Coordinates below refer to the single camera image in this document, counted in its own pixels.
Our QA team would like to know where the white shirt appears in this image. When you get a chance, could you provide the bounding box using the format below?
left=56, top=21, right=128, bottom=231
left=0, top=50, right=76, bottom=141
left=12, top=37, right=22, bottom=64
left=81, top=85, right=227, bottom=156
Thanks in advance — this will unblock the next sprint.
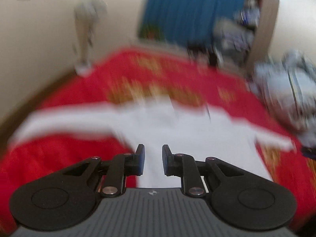
left=11, top=96, right=295, bottom=188

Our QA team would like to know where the plaid grey quilt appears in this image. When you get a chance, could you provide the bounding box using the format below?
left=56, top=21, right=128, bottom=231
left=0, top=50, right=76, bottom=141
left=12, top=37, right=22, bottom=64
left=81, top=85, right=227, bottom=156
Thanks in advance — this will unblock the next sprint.
left=251, top=50, right=315, bottom=149

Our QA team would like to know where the white standing fan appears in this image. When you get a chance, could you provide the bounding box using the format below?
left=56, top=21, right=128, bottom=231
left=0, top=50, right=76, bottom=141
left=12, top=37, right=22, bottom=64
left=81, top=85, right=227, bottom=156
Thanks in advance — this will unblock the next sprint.
left=74, top=0, right=107, bottom=77

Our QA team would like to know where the blue curtain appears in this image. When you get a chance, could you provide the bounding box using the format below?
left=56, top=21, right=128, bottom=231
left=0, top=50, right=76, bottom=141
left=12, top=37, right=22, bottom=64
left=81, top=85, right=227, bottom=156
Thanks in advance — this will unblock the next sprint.
left=138, top=0, right=245, bottom=47

